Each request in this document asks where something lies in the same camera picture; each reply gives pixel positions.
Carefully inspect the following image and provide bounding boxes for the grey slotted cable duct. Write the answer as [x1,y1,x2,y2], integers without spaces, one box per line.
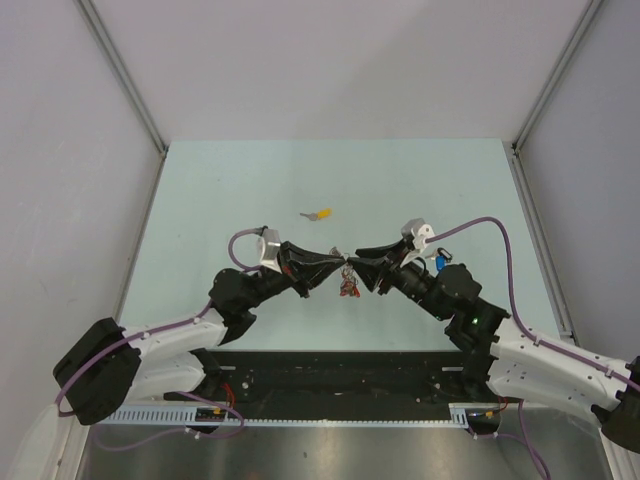
[107,402,501,431]

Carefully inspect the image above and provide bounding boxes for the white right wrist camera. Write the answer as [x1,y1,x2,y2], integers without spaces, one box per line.
[400,218,435,267]

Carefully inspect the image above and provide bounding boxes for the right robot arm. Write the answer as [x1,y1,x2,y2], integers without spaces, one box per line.
[348,241,639,452]

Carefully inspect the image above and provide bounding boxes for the right aluminium frame post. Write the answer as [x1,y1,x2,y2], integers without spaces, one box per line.
[510,0,608,155]

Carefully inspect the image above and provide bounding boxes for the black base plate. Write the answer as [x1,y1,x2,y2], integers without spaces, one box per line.
[193,350,514,409]

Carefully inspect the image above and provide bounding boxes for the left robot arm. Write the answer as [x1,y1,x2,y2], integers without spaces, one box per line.
[53,242,346,425]

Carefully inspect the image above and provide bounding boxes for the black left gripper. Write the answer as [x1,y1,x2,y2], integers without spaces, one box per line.
[241,241,344,310]

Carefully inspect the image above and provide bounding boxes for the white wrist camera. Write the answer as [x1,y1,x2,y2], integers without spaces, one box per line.
[257,227,282,273]
[400,218,435,267]

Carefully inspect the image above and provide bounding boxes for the left aluminium frame post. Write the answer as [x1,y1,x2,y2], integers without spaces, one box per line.
[74,0,169,156]

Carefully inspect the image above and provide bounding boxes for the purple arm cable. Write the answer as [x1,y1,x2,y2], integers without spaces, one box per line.
[54,225,266,419]
[432,215,634,381]

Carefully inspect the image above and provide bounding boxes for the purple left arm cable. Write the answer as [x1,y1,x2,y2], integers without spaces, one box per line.
[54,225,266,419]

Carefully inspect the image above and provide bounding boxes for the blue tagged key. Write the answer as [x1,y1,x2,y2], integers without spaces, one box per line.
[427,247,454,272]

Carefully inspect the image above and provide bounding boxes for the red handled key organizer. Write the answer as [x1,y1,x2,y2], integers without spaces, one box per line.
[329,246,361,298]

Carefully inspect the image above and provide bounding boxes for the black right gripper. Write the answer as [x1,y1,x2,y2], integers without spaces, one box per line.
[347,238,449,321]

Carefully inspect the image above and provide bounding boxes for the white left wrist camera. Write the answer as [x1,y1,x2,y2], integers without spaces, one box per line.
[257,227,282,273]

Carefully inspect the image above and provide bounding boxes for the yellow tagged key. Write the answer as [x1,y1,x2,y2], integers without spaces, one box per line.
[301,208,332,221]

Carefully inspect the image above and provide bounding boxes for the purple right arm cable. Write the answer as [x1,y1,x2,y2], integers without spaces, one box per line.
[432,215,634,381]

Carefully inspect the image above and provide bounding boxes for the aluminium frame post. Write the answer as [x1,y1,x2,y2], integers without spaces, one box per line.
[510,0,608,155]
[74,0,169,156]

